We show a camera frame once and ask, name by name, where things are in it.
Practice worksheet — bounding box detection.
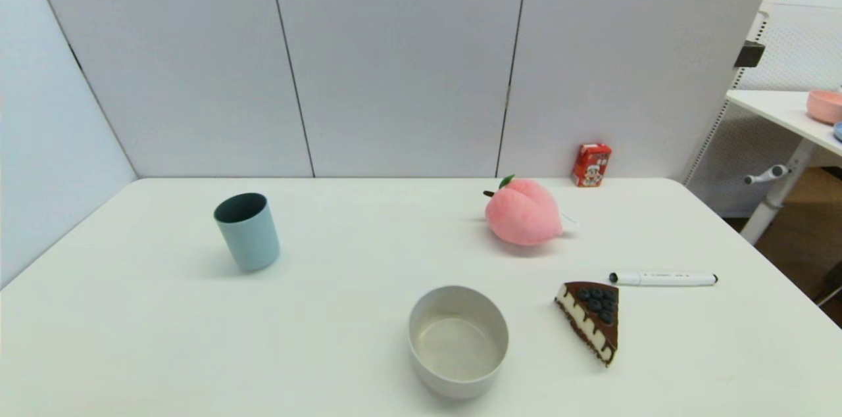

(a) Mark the white side table leg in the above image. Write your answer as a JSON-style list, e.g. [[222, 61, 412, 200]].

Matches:
[[740, 138, 817, 246]]

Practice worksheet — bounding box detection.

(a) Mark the white marker pen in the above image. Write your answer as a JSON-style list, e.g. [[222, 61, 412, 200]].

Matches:
[[608, 271, 719, 287]]

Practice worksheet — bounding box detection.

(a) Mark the black clip on panel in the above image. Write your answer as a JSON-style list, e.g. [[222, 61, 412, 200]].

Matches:
[[734, 41, 766, 69]]

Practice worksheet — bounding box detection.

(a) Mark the white pegboard panel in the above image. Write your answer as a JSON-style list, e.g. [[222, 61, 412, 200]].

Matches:
[[683, 0, 842, 218]]

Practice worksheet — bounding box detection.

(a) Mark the beige round bowl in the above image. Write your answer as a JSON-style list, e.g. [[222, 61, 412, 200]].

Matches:
[[408, 285, 510, 401]]

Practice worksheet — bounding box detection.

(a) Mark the white table crank handle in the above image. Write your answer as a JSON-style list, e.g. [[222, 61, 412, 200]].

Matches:
[[744, 165, 789, 185]]

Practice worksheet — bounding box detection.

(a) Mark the pink plush peach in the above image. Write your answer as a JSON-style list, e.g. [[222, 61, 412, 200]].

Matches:
[[483, 175, 580, 247]]

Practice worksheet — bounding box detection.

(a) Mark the black chair base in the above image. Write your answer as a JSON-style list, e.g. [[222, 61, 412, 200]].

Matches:
[[814, 262, 842, 307]]

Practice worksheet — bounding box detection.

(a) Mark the chocolate blueberry cake slice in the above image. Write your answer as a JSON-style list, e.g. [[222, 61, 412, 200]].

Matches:
[[555, 282, 620, 368]]

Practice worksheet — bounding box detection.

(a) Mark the white side table top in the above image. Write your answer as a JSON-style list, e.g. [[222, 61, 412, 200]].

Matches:
[[726, 89, 842, 159]]

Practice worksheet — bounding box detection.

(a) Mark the pink bowl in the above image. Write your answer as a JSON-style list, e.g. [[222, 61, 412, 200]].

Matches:
[[807, 89, 842, 125]]

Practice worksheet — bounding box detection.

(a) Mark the red milk carton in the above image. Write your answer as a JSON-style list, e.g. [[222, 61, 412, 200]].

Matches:
[[571, 143, 612, 188]]

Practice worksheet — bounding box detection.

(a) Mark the light blue plastic cup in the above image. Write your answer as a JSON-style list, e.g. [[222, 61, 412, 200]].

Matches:
[[213, 192, 281, 272]]

